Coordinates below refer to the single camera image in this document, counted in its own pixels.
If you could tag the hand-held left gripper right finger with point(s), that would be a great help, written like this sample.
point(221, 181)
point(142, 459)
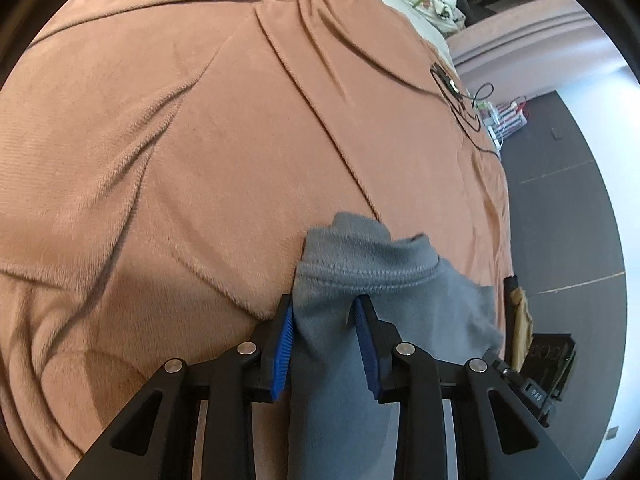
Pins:
point(364, 355)

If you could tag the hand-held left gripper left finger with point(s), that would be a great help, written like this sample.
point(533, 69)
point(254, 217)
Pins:
point(282, 355)

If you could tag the grey t-shirt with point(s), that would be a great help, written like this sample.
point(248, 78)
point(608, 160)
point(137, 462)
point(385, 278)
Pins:
point(400, 290)

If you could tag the olive folded garment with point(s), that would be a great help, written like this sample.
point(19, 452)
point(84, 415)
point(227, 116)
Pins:
point(522, 325)

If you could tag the striped gift bag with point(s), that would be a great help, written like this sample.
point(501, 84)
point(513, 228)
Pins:
point(512, 115)

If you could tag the orange-brown blanket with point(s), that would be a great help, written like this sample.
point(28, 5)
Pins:
point(175, 135)

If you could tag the pink curtain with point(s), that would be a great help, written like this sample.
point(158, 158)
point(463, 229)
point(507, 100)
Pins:
point(525, 35)

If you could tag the white nightstand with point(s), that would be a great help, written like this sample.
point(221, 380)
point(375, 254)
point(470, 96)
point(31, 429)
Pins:
point(492, 127)

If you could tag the black and white printed cloth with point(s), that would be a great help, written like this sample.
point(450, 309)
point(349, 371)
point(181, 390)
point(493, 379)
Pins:
point(445, 7)

